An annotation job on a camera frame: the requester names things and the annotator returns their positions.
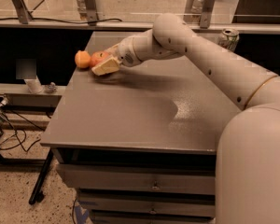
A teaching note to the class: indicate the middle metal bracket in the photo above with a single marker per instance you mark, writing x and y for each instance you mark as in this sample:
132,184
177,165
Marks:
91,11

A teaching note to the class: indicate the top grey drawer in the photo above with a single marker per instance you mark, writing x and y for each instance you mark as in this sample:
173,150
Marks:
133,179

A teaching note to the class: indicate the black table leg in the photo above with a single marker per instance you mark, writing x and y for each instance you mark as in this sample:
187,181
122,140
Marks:
37,194

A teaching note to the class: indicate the grey drawer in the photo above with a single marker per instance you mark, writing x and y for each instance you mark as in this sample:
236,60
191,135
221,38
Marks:
103,217
149,203
133,179

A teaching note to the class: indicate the left metal bracket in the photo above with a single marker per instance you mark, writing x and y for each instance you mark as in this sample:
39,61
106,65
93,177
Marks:
23,14

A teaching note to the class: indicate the metal bracket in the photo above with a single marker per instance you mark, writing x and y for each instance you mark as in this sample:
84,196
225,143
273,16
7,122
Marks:
91,11
206,13
23,14

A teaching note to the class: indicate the orange fruit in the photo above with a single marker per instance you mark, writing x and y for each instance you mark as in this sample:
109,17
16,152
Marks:
82,59

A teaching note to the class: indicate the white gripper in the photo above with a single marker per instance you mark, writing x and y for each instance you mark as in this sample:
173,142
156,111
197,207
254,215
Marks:
125,52

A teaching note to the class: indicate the green white soda can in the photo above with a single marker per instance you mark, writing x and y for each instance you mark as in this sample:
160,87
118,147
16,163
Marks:
228,39

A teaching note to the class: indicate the white pump bottle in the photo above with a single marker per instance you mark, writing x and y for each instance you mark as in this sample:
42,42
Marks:
34,85

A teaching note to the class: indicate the grey drawer cabinet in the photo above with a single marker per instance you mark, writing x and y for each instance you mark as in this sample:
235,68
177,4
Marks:
152,116

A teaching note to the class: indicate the right metal bracket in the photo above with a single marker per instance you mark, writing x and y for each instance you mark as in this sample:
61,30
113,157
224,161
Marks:
206,13

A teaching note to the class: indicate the bottom grey drawer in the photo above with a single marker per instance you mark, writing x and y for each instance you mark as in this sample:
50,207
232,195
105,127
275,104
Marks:
103,217

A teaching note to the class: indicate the red apple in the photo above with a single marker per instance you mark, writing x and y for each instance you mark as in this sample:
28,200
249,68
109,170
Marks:
97,57

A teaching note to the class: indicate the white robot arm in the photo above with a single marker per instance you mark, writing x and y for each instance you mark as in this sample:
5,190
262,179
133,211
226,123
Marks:
247,179

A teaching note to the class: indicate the middle grey drawer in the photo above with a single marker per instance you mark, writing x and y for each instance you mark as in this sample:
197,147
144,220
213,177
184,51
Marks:
149,203

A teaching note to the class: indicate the small grey metal object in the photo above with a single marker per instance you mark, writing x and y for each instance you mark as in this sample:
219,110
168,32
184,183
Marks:
50,88

